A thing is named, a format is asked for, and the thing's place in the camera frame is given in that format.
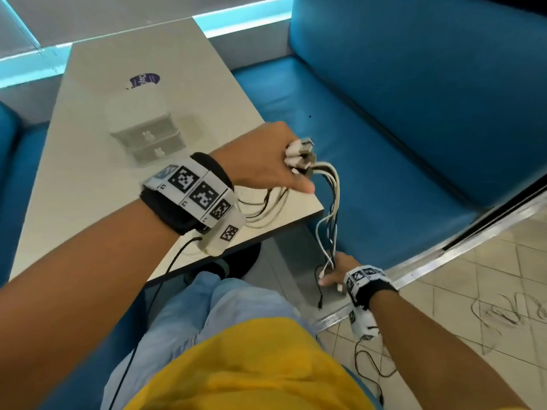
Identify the person's right hand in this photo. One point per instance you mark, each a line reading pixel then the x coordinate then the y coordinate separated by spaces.
pixel 344 269

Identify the person's left hand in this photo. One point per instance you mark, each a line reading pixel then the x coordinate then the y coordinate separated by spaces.
pixel 256 157

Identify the white mini drawer box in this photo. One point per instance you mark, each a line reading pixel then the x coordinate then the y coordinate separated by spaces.
pixel 145 142

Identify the person's right forearm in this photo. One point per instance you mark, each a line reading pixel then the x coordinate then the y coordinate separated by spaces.
pixel 436 358

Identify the person's left forearm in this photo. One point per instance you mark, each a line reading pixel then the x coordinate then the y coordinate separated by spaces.
pixel 77 294

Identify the black marker wristband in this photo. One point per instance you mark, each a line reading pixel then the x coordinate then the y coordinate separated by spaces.
pixel 376 290
pixel 171 213

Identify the grey metal table base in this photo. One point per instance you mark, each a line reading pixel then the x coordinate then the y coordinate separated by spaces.
pixel 290 269

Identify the black shoe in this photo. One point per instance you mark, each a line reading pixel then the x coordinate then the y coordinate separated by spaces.
pixel 243 258

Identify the light blue jeans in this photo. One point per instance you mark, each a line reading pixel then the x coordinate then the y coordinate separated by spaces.
pixel 239 303

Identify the yellow shirt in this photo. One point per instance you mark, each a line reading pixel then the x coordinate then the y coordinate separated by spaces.
pixel 256 371

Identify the round purple sticker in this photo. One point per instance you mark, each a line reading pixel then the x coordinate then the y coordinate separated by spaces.
pixel 145 80

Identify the white table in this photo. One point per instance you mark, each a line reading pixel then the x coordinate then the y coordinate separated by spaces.
pixel 107 187

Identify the blue sofa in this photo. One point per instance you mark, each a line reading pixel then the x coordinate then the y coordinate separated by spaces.
pixel 406 123
pixel 17 187

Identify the silver metal floor rail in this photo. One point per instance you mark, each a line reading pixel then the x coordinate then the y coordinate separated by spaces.
pixel 470 243

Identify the cyan wall light strips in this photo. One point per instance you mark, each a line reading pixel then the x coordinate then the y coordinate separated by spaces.
pixel 25 70

